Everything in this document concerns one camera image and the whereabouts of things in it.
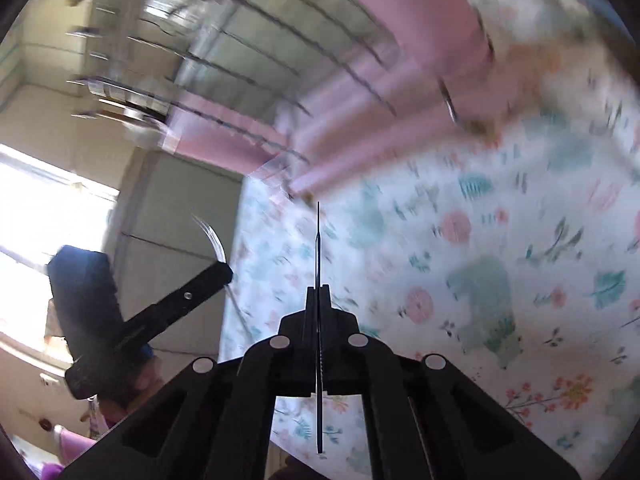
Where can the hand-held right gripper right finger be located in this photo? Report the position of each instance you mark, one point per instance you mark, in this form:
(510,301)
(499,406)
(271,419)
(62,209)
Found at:
(337,330)

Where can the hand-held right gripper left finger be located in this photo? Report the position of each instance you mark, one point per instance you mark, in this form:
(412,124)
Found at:
(300,330)

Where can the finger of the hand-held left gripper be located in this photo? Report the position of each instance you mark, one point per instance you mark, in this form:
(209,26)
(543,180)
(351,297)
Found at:
(190,295)

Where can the thin dark chopstick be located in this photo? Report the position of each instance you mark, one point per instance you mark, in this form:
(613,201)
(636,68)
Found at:
(318,250)

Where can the person's left hand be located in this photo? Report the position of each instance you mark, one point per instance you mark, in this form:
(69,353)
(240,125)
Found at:
(150,377)

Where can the bright window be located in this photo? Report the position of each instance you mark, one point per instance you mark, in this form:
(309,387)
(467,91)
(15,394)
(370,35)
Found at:
(40,210)

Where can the floral printed tablecloth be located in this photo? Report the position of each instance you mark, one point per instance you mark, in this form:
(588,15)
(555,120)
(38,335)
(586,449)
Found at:
(450,260)

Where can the pink plastic drip tray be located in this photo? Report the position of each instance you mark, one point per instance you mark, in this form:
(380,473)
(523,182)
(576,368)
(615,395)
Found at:
(425,10)

